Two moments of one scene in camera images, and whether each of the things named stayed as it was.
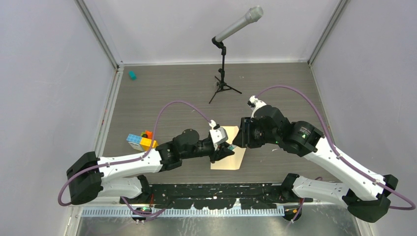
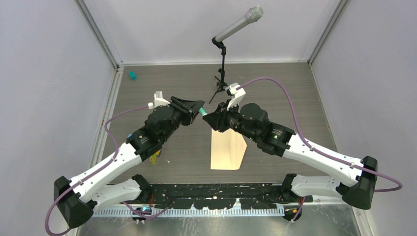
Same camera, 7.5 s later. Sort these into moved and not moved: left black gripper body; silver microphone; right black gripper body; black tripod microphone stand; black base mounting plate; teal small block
Moved: left black gripper body; right black gripper body
Not moved: teal small block; silver microphone; black tripod microphone stand; black base mounting plate
